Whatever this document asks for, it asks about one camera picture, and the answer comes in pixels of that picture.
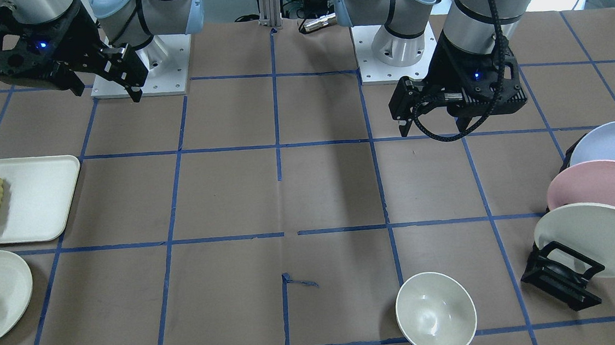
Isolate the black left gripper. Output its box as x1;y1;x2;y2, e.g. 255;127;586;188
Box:
388;35;499;138

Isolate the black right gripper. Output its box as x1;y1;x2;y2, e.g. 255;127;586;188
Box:
0;1;149;103

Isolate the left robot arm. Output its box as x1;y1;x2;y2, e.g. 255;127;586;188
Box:
332;0;531;142

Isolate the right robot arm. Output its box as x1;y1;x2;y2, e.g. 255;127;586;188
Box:
0;0;205;103

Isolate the pink plate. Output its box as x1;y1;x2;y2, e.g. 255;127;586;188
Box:
546;160;615;209

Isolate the black plate rack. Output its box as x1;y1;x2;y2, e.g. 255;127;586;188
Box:
509;133;608;316

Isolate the white plate in rack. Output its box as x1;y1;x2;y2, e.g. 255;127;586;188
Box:
534;202;615;278

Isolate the white rectangular tray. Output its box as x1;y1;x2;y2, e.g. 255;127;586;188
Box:
0;154;80;244

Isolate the silver connector plug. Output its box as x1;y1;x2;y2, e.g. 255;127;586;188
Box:
298;13;338;34

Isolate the white bowl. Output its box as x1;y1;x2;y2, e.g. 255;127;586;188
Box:
395;272;479;345

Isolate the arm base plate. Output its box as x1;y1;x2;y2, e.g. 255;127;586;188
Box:
137;34;193;98
351;23;436;85

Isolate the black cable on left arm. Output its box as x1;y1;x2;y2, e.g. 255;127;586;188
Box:
403;0;515;144

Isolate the aluminium frame post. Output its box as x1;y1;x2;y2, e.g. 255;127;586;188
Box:
257;0;283;31

